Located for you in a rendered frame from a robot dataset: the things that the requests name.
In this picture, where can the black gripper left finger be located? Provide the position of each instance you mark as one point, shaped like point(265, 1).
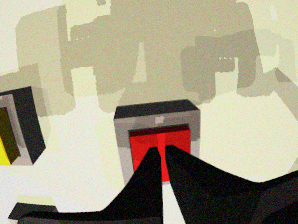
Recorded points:
point(140, 202)

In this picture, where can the yellow button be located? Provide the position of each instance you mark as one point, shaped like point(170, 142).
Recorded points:
point(21, 140)

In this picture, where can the red button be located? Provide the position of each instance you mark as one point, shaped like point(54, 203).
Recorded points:
point(139, 127)

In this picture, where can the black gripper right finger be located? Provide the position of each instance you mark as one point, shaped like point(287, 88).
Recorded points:
point(207, 195)

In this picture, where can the green button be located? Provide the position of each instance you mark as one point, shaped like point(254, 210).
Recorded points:
point(21, 209)

